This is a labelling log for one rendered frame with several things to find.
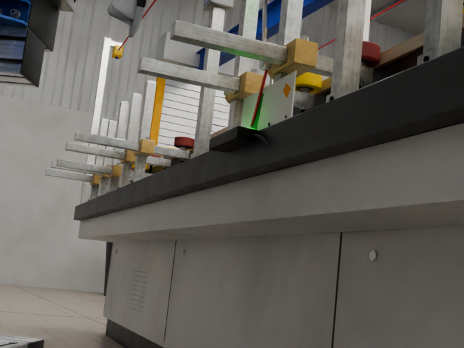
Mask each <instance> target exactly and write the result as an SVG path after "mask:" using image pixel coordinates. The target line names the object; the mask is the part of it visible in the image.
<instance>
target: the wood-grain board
mask: <svg viewBox="0 0 464 348"><path fill-rule="evenodd" d="M463 30H464V13H463V20H462V31H463ZM423 43H424V32H423V33H421V34H419V35H416V36H415V37H412V38H411V39H408V40H407V41H404V42H402V43H400V44H398V45H396V46H394V47H392V48H390V49H388V50H386V51H383V52H381V53H380V63H379V64H378V65H377V66H375V67H373V69H374V70H375V69H378V68H380V67H382V66H385V65H387V64H390V63H391V62H393V61H396V60H398V59H400V58H403V57H405V56H407V55H410V54H412V53H413V52H416V51H418V50H421V49H423ZM331 80H332V78H331V77H329V78H327V79H325V80H323V81H322V88H321V91H320V92H318V93H313V94H311V95H314V97H315V96H317V95H319V94H322V93H324V92H326V91H328V90H331ZM227 128H228V126H227V127H225V128H223V129H221V130H219V131H217V132H215V133H213V134H211V138H213V137H215V136H217V135H219V134H222V133H224V132H226V131H227Z"/></svg>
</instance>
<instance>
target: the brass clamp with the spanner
mask: <svg viewBox="0 0 464 348"><path fill-rule="evenodd" d="M284 47H287V61H286V62H285V63H283V64H282V65H280V66H279V65H276V64H271V69H270V71H268V75H269V76H270V78H272V79H274V76H275V75H277V74H279V73H287V74H291V73H292V72H294V71H297V73H296V77H299V76H301V75H302V74H304V73H306V72H308V71H310V70H312V69H314V68H315V67H316V63H317V55H318V43H314V42H311V41H306V40H304V39H299V38H295V39H294V40H293V41H291V42H289V43H288V44H286V45H285V46H284Z"/></svg>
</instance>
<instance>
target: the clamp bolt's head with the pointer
mask: <svg viewBox="0 0 464 348"><path fill-rule="evenodd" d="M263 64H264V62H263V61H260V65H259V67H260V68H262V67H263ZM270 69H271V64H270V63H269V65H268V68H267V69H266V70H265V72H264V77H263V80H262V85H261V87H260V92H259V95H258V100H257V103H256V106H255V110H254V114H253V119H252V123H251V126H253V123H254V121H255V117H256V114H257V111H258V106H259V103H260V99H261V96H262V91H263V88H264V83H265V80H266V78H267V73H268V71H270Z"/></svg>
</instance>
